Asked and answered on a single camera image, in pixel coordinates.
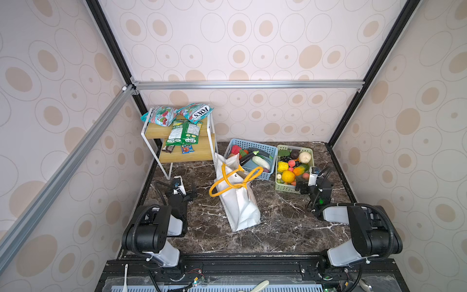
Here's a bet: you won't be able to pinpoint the white grocery bag yellow handles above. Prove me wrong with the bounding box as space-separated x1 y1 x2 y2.
209 153 264 232

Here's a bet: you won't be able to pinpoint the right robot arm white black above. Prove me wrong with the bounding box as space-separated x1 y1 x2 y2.
295 167 403 269

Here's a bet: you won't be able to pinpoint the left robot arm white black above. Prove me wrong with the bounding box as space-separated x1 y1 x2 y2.
121 176 198 268

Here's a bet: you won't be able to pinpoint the red green candy bag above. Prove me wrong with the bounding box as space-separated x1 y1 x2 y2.
141 106 179 127

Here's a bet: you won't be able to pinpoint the teal Fox's candy bag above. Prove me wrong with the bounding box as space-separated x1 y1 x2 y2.
178 103 213 124

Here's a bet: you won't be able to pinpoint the green plastic fruit basket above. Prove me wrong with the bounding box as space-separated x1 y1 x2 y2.
275 145 314 193

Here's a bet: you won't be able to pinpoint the yellow bell pepper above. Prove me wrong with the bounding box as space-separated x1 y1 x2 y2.
277 161 289 173

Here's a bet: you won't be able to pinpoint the small blue red candy packet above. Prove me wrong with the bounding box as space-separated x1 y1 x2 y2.
181 144 194 154

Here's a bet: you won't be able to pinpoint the green snack packet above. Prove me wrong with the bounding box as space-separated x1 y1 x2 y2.
165 120 203 146

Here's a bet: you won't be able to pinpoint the blue plastic vegetable basket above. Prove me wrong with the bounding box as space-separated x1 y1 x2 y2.
224 139 278 181

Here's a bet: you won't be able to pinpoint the red bell pepper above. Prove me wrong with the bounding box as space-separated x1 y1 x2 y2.
231 145 242 155

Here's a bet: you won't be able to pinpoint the dark purple eggplant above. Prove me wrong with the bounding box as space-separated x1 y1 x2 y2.
240 151 259 165

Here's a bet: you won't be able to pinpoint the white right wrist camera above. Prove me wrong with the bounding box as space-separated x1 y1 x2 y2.
308 167 322 186

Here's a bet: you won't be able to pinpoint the white wire wooden shelf rack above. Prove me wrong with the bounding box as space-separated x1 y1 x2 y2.
141 107 218 180

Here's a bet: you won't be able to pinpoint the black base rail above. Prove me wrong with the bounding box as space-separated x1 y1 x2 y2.
96 253 409 292

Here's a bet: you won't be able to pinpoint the horizontal aluminium frame bar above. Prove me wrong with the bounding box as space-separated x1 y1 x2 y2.
134 80 365 91

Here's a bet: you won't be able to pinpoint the left slanted aluminium frame bar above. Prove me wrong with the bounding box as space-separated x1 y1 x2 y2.
1 84 135 273

